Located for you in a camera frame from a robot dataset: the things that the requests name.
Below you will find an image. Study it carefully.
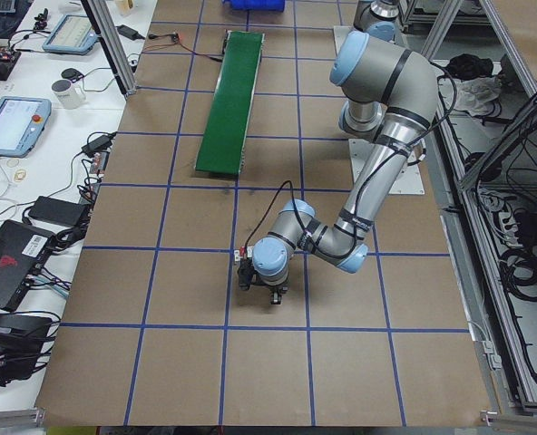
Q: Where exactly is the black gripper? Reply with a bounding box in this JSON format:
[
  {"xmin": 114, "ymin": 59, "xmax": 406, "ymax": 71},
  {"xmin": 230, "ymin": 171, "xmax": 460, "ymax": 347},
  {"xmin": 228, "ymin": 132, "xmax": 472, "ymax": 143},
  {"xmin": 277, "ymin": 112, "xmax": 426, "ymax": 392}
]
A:
[{"xmin": 237, "ymin": 259, "xmax": 288, "ymax": 305}]

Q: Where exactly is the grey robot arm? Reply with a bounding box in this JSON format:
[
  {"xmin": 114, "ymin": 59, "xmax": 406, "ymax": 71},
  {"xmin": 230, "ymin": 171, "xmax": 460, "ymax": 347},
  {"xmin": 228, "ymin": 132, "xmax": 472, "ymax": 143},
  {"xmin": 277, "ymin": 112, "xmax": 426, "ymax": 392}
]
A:
[
  {"xmin": 238, "ymin": 30, "xmax": 438, "ymax": 305},
  {"xmin": 353, "ymin": 0, "xmax": 400, "ymax": 44}
]

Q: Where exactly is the green conveyor belt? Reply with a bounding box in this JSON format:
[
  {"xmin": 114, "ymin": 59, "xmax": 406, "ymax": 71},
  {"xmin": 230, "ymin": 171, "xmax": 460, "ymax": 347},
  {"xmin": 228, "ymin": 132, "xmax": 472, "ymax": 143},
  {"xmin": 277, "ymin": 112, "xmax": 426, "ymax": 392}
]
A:
[{"xmin": 195, "ymin": 31, "xmax": 265, "ymax": 176}]

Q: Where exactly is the white mug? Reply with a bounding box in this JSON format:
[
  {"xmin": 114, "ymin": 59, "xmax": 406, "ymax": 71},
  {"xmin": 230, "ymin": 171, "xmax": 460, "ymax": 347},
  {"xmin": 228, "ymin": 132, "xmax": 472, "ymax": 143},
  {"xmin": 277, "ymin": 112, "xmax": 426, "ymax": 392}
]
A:
[{"xmin": 51, "ymin": 79, "xmax": 86, "ymax": 110}]

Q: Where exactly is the blue plastic bin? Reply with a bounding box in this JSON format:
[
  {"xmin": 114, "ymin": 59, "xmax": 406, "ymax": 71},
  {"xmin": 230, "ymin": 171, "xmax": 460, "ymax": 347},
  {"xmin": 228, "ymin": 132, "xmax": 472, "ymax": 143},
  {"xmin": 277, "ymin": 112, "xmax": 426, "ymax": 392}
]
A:
[{"xmin": 223, "ymin": 0, "xmax": 286, "ymax": 12}]

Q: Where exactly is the blue teach pendant tablet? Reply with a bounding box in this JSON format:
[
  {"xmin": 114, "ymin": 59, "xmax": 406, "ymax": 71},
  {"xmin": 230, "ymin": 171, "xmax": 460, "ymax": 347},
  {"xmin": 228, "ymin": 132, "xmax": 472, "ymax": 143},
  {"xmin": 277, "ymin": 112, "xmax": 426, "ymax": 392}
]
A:
[{"xmin": 42, "ymin": 14, "xmax": 98, "ymax": 55}]

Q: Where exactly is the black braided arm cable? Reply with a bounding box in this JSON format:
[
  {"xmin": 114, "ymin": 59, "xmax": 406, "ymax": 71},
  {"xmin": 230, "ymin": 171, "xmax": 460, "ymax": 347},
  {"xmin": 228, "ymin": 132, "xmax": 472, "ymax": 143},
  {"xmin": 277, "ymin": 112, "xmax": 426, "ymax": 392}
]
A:
[{"xmin": 243, "ymin": 179, "xmax": 324, "ymax": 255}]

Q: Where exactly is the aluminium frame post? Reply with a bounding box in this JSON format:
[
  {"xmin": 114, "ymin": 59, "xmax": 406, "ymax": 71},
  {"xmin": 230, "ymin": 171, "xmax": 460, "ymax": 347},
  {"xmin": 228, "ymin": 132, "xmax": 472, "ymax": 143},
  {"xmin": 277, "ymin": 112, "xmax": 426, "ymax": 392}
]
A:
[{"xmin": 81, "ymin": 0, "xmax": 137, "ymax": 98}]

